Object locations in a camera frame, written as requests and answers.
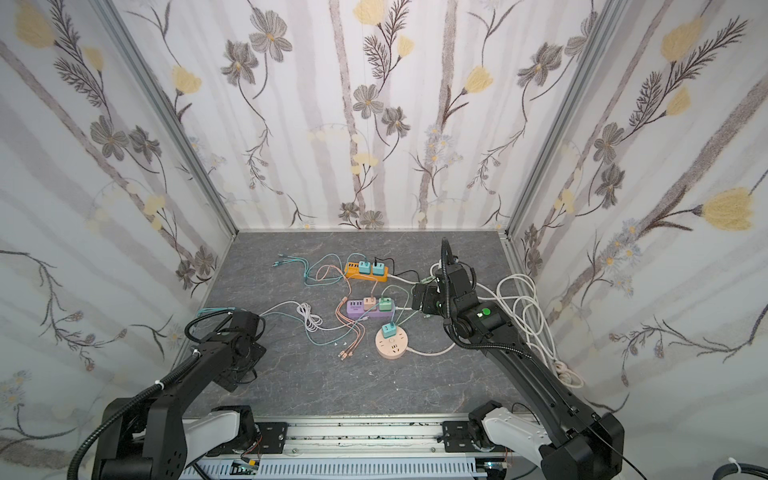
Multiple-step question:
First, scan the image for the green charger plug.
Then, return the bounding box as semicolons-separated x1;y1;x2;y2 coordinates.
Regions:
378;297;393;312

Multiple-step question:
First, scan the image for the white charging cable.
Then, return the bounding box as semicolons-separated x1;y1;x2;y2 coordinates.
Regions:
260;299;349;332

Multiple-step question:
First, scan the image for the teal charger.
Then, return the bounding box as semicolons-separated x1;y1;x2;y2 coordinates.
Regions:
381;321;398;339

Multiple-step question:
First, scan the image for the pink round power strip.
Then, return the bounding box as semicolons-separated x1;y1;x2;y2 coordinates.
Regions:
375;327;408;360

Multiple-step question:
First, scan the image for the pink charger plug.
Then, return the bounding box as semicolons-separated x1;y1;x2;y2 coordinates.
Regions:
363;297;379;312

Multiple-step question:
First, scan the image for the purple power strip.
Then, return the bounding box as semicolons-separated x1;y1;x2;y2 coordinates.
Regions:
346;298;396;320

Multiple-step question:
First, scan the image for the pink charging cable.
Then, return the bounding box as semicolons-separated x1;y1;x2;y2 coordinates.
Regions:
317;263;376;362

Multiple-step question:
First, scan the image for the orange power strip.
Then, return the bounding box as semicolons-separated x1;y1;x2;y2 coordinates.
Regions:
344;261;389;282

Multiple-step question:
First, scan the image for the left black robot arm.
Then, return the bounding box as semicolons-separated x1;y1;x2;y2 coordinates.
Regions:
66;308;266;479

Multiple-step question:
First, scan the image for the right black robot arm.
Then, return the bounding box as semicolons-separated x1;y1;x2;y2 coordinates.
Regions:
412;239;629;479

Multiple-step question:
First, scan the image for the light green charging cable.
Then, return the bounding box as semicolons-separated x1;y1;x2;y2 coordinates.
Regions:
389;275;439;328

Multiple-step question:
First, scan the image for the white power cords bundle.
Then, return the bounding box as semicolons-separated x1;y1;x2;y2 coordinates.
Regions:
386;262;586;415

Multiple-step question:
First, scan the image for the black charging cable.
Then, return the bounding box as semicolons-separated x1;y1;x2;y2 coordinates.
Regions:
371;255;421;283

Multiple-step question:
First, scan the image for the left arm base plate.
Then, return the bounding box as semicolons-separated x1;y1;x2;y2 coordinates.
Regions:
241;422;288;457

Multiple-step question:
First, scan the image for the aluminium mounting rail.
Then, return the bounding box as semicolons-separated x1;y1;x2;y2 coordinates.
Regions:
113;413;613;463

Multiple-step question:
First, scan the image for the white slotted cable duct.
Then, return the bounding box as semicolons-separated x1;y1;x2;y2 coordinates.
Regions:
197;458;487;479

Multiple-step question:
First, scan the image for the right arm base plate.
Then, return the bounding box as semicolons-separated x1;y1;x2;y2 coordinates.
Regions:
440;420;499;453

